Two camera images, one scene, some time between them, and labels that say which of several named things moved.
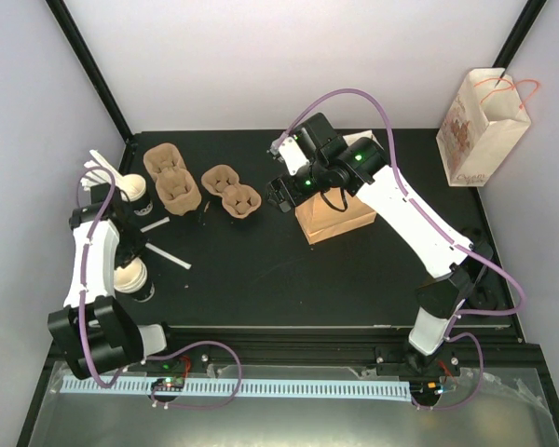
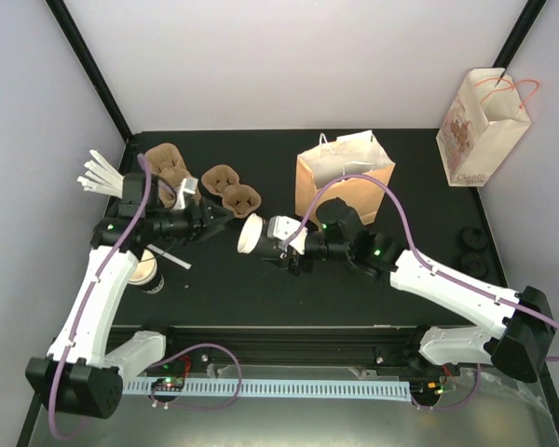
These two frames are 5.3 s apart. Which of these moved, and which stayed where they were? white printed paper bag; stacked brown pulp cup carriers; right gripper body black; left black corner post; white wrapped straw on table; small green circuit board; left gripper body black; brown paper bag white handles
Moved: right gripper body black; left gripper body black; brown paper bag white handles
Stayed: left black corner post; white wrapped straw on table; white printed paper bag; small green circuit board; stacked brown pulp cup carriers
